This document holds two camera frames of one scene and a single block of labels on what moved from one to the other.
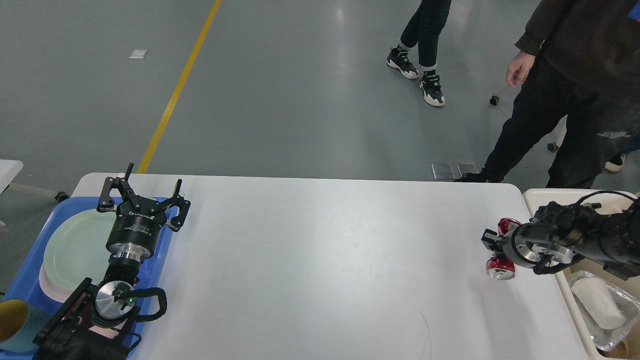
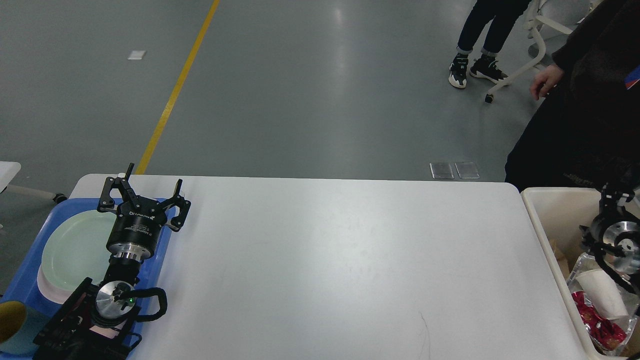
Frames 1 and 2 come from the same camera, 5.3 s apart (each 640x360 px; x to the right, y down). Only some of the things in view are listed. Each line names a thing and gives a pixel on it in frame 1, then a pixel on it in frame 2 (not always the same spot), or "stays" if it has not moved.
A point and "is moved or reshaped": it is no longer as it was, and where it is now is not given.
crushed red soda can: [502, 267] -> [604, 332]
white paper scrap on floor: [138, 54] stays
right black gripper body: [522, 244] -> [611, 210]
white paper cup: [595, 294] is moved or reshaped
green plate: [77, 249] stays
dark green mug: [20, 323] stays
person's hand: [519, 68] -> [545, 81]
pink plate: [55, 290] stays
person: [424, 30] -> [503, 13]
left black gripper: [135, 230] stays
